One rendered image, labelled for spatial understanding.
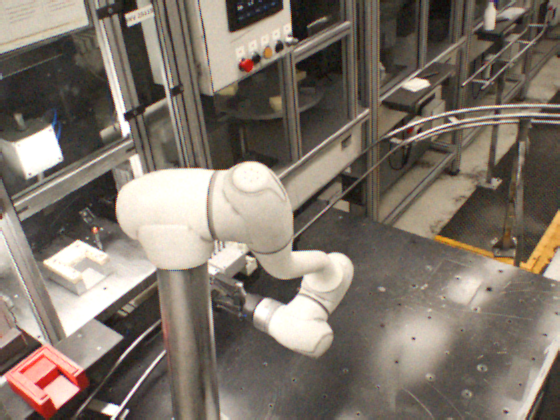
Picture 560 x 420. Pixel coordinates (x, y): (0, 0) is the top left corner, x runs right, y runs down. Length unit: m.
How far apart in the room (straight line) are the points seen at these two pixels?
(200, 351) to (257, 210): 0.34
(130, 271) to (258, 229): 0.86
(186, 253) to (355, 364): 0.83
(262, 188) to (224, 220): 0.09
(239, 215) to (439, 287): 1.12
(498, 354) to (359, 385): 0.42
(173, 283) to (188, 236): 0.11
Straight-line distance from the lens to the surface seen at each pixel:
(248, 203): 1.00
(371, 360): 1.78
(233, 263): 1.77
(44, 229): 2.08
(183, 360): 1.20
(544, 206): 3.72
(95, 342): 1.66
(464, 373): 1.78
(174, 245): 1.08
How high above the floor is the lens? 2.01
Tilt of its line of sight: 34 degrees down
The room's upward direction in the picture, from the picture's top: 6 degrees counter-clockwise
